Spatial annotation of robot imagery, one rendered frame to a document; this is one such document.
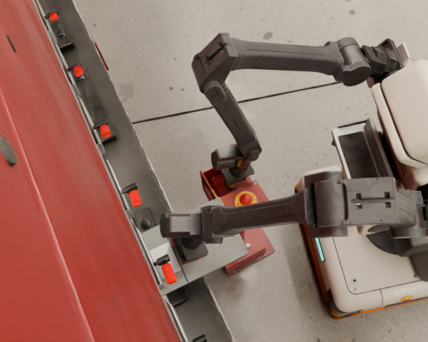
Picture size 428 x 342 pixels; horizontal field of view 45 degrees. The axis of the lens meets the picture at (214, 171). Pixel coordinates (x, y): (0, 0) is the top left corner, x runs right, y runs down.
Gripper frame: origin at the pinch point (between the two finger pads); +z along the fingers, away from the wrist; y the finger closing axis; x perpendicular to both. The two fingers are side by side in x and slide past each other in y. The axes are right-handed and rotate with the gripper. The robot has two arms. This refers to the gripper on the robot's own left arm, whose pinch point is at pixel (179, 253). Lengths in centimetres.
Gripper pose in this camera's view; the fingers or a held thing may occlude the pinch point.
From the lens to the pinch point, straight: 140.6
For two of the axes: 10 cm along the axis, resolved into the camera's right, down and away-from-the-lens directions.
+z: -3.8, 5.2, 7.7
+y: 4.2, 8.3, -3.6
